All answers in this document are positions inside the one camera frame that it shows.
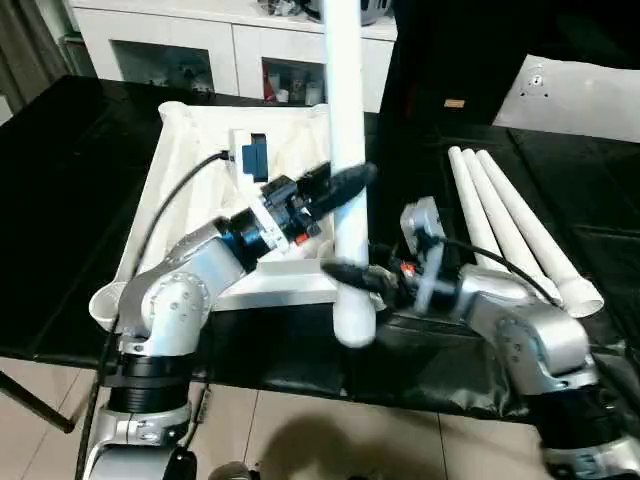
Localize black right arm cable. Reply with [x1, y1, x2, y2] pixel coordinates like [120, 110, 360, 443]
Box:
[440, 235, 563, 303]

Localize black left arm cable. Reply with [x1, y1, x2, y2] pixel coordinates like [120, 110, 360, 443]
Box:
[75, 150, 236, 480]

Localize black work mat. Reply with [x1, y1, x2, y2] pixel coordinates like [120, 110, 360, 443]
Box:
[0, 72, 640, 421]

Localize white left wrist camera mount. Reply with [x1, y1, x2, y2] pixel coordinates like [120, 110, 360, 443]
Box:
[227, 128, 273, 189]

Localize white flat panel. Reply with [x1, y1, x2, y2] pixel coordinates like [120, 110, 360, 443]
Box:
[495, 52, 640, 143]

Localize white cabinet with glass doors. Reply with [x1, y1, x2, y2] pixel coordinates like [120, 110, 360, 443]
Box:
[68, 0, 398, 111]

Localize black metal stand leg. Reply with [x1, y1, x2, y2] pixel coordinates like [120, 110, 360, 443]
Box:
[0, 372, 79, 436]

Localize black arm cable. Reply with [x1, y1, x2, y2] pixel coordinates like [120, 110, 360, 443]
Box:
[75, 150, 236, 480]
[440, 235, 563, 303]

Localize white plastic table leg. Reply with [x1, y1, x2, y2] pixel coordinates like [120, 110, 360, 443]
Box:
[447, 145, 531, 286]
[462, 147, 576, 301]
[320, 0, 381, 351]
[477, 147, 606, 316]

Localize white plastic table top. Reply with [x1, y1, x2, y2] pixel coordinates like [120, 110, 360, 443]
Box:
[88, 100, 351, 328]

